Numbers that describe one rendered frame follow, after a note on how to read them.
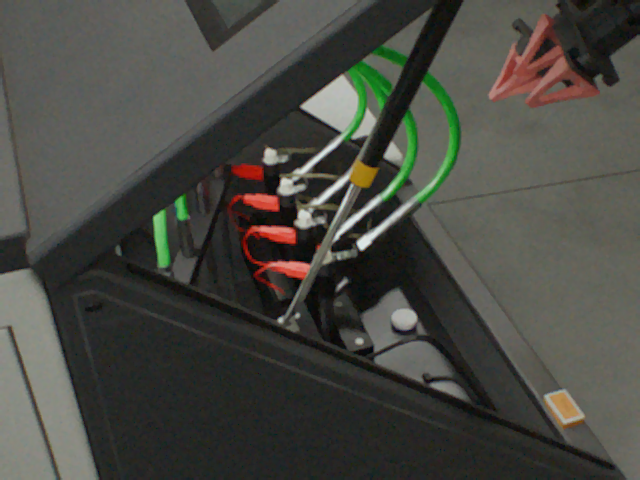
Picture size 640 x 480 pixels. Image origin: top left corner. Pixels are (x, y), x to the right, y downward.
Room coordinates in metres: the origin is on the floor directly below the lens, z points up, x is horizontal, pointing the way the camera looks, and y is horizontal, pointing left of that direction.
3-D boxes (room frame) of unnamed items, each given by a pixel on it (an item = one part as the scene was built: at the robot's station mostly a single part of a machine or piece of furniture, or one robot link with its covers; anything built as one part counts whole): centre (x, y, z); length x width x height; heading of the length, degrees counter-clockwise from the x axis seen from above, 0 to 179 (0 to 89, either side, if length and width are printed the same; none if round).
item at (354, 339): (1.08, 0.03, 0.91); 0.34 x 0.10 x 0.15; 17
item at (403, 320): (1.12, -0.13, 0.84); 0.04 x 0.04 x 0.01
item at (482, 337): (1.03, -0.23, 0.87); 0.62 x 0.04 x 0.16; 17
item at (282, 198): (1.12, 0.03, 1.00); 0.05 x 0.03 x 0.21; 107
